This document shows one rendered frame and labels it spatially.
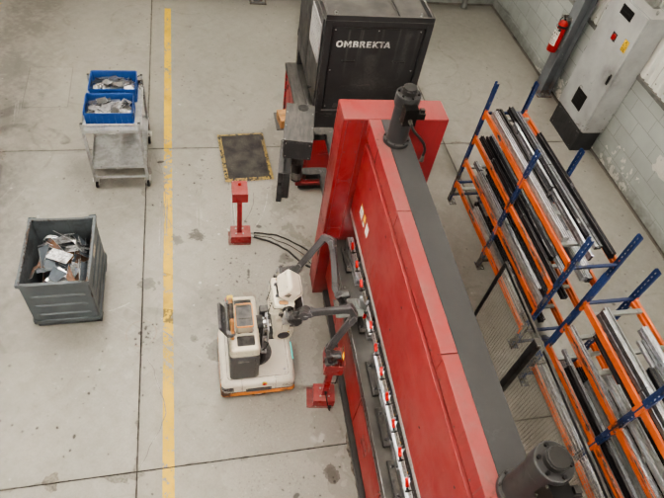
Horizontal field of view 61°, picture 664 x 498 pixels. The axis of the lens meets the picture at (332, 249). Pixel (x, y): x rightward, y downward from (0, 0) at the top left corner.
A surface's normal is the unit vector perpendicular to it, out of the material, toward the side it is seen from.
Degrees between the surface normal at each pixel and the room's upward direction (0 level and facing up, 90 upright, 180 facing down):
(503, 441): 0
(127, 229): 0
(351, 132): 90
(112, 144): 0
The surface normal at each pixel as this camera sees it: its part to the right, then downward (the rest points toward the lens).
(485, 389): 0.13, -0.63
